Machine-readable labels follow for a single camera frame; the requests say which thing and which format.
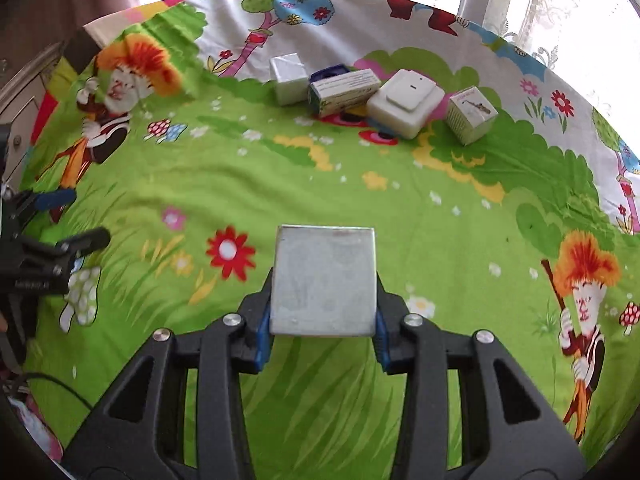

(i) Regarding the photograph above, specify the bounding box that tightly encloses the small picture-printed cube box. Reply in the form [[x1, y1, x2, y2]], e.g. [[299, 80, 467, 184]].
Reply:
[[446, 86, 500, 147]]

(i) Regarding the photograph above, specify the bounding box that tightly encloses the green white medicine box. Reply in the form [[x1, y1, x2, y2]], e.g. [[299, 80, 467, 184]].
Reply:
[[307, 67, 382, 117]]

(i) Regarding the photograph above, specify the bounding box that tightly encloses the green cartoon printed bedsheet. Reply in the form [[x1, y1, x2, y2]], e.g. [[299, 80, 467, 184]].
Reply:
[[22, 0, 640, 471]]

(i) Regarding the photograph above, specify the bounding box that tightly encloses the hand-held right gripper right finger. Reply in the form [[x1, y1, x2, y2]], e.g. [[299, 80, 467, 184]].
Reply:
[[372, 270, 588, 480]]

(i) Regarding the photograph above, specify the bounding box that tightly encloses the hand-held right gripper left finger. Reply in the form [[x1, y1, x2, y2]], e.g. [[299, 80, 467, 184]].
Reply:
[[60, 267, 275, 480]]

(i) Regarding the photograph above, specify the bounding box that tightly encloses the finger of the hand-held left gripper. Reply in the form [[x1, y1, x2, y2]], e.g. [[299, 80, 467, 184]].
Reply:
[[21, 226, 112, 274], [10, 187, 78, 229]]

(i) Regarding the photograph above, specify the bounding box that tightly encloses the blue box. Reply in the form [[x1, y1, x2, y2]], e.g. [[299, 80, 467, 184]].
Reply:
[[309, 64, 351, 86]]

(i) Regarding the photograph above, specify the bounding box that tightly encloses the white flat plastic device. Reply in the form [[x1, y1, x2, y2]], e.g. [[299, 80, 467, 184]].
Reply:
[[366, 69, 446, 141]]

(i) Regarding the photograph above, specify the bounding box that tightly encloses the white cube box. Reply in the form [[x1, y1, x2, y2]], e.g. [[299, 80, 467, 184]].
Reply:
[[269, 52, 310, 107]]

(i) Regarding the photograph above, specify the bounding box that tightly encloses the white square box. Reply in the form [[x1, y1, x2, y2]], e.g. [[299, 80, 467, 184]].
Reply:
[[269, 224, 377, 338]]

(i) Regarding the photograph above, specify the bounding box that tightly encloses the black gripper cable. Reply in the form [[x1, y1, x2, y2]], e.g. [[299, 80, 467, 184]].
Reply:
[[0, 370, 96, 411]]

